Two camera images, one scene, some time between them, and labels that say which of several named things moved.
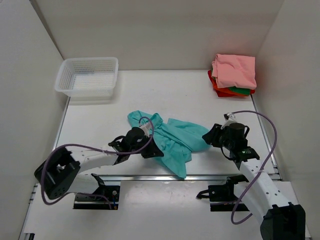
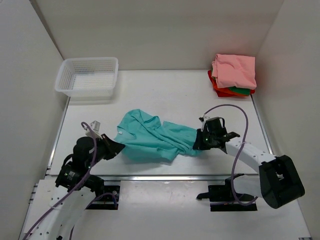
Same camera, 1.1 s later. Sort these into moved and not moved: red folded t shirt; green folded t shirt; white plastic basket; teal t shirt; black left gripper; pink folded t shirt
Moved: teal t shirt; black left gripper
Not moved: red folded t shirt; green folded t shirt; white plastic basket; pink folded t shirt
